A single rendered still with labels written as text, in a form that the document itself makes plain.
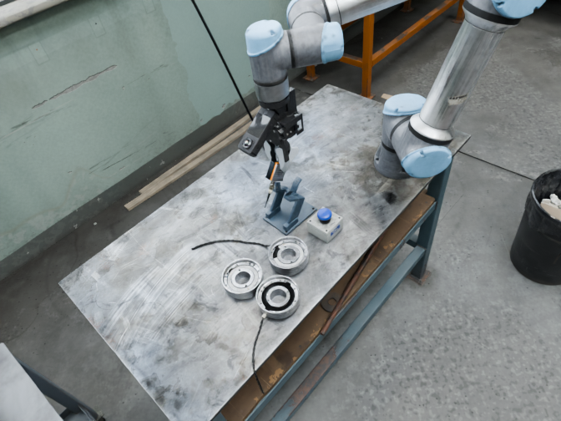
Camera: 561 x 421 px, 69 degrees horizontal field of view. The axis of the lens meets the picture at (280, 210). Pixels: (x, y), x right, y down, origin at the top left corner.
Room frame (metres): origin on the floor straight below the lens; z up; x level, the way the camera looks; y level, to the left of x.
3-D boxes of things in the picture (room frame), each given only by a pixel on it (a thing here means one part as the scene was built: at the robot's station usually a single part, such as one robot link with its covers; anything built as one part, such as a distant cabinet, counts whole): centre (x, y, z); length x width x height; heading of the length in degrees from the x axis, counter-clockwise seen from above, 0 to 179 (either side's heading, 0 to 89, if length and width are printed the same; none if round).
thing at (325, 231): (0.72, -0.12, 0.82); 0.08 x 0.07 x 0.05; 129
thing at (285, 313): (0.52, 0.04, 0.82); 0.10 x 0.10 x 0.04
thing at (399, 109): (0.93, -0.39, 0.97); 0.13 x 0.12 x 0.14; 179
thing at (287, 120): (0.81, -0.04, 1.14); 0.09 x 0.08 x 0.12; 127
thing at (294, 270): (0.64, 0.00, 0.82); 0.10 x 0.10 x 0.04
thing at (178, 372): (0.85, -0.01, 0.79); 1.20 x 0.60 x 0.02; 129
